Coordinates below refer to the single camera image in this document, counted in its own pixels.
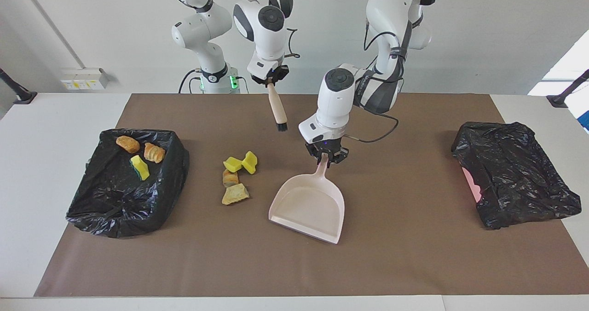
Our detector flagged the beige hand brush black bristles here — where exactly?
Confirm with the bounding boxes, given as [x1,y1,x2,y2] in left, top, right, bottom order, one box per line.
[267,83,289,132]

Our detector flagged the beige plastic dustpan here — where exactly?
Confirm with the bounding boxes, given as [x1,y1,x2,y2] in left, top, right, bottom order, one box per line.
[269,152,345,245]

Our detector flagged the brown toy bread roll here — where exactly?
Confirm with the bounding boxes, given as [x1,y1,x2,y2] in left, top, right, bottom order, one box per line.
[115,136,140,154]

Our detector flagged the pink plastic bin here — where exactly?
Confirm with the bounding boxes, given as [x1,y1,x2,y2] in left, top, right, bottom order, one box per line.
[462,167,484,203]

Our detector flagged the black plastic trash bag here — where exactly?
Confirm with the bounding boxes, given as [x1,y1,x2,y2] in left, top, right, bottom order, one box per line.
[66,128,190,238]
[451,121,582,230]

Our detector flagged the brown table mat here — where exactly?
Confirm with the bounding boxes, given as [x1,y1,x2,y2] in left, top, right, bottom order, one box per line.
[35,93,589,298]

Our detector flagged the black clamp stand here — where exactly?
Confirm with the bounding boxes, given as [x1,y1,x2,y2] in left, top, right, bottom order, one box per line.
[0,68,37,104]
[547,69,589,108]

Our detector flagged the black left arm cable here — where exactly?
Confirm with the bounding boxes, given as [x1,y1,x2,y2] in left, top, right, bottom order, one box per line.
[343,104,399,144]

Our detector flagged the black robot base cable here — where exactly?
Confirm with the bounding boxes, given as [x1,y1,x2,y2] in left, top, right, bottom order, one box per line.
[179,69,204,94]

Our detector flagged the white wall socket box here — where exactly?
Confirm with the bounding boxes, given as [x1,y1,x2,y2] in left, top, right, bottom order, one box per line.
[61,68,109,91]

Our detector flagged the grey wall conduit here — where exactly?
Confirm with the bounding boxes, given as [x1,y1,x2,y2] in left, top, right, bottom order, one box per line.
[17,0,86,70]

